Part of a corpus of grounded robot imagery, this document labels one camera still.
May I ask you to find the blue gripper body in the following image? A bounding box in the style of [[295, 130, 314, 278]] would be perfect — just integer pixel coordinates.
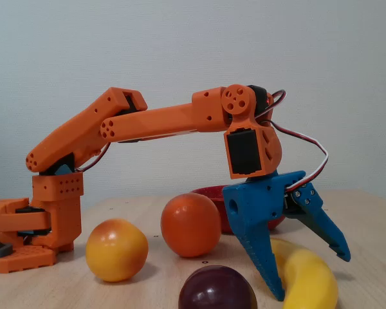
[[223, 170, 306, 233]]

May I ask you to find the black table clamp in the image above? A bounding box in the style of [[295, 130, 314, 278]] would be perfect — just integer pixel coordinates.
[[0, 236, 14, 259]]

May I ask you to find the yellow-red plastic peach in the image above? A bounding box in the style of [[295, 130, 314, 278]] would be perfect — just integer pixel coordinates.
[[85, 218, 149, 283]]

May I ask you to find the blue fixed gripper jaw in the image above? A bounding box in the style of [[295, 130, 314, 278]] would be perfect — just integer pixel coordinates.
[[233, 221, 286, 302]]

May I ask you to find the red white black wrist cable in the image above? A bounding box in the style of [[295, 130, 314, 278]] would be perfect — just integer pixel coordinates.
[[253, 89, 329, 191]]

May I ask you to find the red black shoulder cable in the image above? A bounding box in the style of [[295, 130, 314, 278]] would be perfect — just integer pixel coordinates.
[[77, 143, 112, 173]]

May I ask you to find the blue hinged gripper jaw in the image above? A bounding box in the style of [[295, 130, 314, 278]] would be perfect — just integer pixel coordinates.
[[282, 182, 352, 263]]

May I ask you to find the orange plastic orange fruit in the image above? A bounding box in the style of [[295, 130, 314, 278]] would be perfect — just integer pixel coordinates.
[[160, 192, 222, 258]]

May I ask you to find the orange robot base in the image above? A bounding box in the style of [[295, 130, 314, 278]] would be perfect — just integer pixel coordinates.
[[0, 186, 84, 274]]

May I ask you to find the red speckled bowl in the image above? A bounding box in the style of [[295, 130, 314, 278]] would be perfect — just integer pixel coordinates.
[[189, 185, 287, 235]]

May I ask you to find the yellow plastic banana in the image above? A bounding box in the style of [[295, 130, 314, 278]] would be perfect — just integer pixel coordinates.
[[270, 237, 339, 309]]

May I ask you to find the dark purple plastic plum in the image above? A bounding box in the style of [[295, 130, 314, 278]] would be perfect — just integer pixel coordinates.
[[178, 265, 258, 309]]

